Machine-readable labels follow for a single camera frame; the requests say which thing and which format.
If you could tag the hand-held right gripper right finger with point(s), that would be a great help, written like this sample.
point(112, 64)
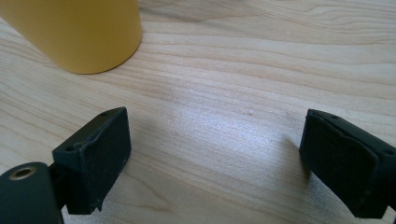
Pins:
point(345, 161)

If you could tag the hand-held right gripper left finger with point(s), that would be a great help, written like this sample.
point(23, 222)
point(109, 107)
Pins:
point(93, 161)

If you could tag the yellow metal-lined cup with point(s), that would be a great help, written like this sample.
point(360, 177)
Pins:
point(77, 31)

